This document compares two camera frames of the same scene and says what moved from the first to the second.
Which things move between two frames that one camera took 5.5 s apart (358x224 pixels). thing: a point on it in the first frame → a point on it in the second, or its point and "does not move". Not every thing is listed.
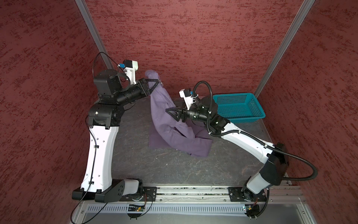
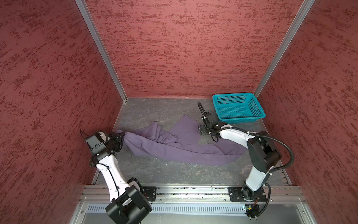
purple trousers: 165,130 → 175,141
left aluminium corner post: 95,33 does not move
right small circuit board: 251,210 does not move
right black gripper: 184,114 → 202,129
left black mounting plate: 149,193 does not move
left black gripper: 145,90 → 120,137
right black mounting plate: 242,194 does not move
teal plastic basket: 238,107 does not move
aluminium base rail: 274,194 does not move
